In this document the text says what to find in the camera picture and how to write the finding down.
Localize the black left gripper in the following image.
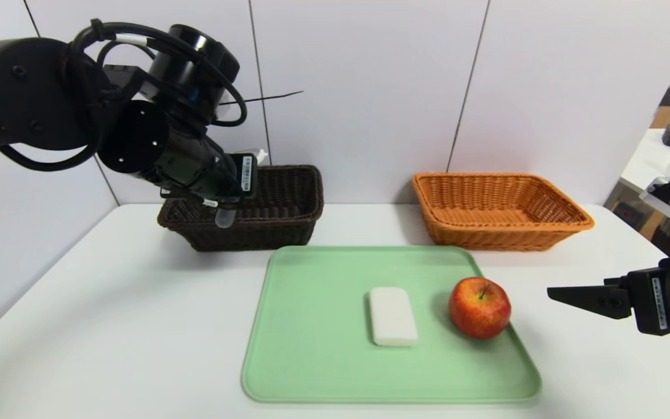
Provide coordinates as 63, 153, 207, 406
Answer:
195, 153, 258, 204

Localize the white peeler with grey handle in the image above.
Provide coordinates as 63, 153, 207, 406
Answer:
215, 149, 269, 229

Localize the white soap bar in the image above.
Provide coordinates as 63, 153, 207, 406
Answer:
369, 286, 419, 347

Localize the red apple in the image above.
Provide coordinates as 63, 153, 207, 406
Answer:
448, 276, 512, 340

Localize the dark brown wicker basket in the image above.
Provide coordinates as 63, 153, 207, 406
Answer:
158, 165, 325, 252

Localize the orange wicker basket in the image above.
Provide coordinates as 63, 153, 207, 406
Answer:
412, 172, 595, 252

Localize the light green plastic tray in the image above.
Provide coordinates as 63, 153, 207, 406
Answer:
243, 245, 542, 404

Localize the dark floor box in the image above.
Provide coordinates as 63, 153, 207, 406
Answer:
613, 198, 644, 232

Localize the white round-edged side table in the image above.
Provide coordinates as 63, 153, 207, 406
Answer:
620, 128, 670, 196

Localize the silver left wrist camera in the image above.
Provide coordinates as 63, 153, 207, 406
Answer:
104, 64, 164, 104

